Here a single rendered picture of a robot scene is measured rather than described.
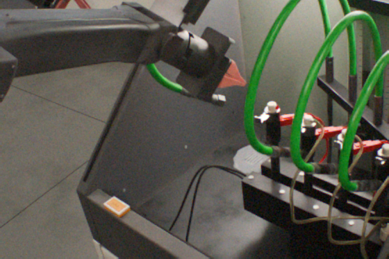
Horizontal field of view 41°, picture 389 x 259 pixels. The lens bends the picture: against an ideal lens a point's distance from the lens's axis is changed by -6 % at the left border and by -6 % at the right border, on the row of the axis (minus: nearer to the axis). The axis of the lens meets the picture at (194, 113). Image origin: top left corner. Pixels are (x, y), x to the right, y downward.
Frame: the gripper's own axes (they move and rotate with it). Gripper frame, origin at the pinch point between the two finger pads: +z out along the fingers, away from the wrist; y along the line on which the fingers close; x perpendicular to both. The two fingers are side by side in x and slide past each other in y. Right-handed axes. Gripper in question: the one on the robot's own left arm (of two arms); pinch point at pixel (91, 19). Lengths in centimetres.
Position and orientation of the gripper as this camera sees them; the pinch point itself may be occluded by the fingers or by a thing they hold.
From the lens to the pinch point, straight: 93.5
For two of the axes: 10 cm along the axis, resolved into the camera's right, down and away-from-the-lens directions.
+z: 8.1, 4.9, 3.3
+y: -1.9, -3.1, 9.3
